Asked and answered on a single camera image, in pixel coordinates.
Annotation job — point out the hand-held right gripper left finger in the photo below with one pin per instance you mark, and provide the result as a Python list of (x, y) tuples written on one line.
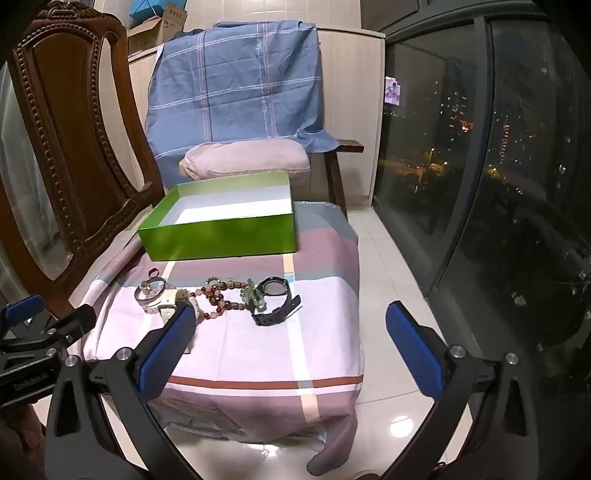
[(171, 344)]

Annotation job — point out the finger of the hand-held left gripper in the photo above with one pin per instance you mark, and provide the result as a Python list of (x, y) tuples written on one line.
[(23, 308), (69, 324)]

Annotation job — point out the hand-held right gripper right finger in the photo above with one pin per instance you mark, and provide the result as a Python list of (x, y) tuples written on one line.
[(413, 353)]

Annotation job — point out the white wrist watch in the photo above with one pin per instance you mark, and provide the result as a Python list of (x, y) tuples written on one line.
[(168, 300)]

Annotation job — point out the thin silver bangle watch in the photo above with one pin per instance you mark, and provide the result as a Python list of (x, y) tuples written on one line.
[(159, 281)]

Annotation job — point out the black wrist watch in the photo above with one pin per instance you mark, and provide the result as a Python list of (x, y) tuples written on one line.
[(277, 316)]

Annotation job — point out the green cardboard box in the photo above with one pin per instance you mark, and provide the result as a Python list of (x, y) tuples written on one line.
[(221, 240)]

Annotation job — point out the silver crystal brooch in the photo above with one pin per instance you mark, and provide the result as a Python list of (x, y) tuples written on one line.
[(146, 289)]

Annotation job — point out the pink plaid cloth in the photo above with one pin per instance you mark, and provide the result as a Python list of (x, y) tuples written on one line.
[(277, 350)]

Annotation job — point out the sheer curtain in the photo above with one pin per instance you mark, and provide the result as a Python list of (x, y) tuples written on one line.
[(9, 184)]

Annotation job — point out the carved wooden chair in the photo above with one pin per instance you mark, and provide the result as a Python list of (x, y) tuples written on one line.
[(69, 115)]

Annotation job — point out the pink pillow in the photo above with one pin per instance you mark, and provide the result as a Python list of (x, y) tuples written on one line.
[(244, 159)]

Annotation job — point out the wooden armchair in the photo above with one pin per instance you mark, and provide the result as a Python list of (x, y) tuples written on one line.
[(348, 145)]

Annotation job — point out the dark glass sliding door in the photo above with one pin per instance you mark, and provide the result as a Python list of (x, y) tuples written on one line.
[(482, 138)]

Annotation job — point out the small pink sticker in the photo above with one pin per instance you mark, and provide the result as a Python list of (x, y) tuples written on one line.
[(392, 90)]

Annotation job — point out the blue plaid cloth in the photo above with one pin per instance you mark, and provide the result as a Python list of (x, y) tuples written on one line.
[(231, 83)]

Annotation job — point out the brown cardboard box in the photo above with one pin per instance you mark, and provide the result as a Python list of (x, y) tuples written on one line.
[(157, 34)]

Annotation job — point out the blue box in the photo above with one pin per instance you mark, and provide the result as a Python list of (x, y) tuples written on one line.
[(143, 9)]

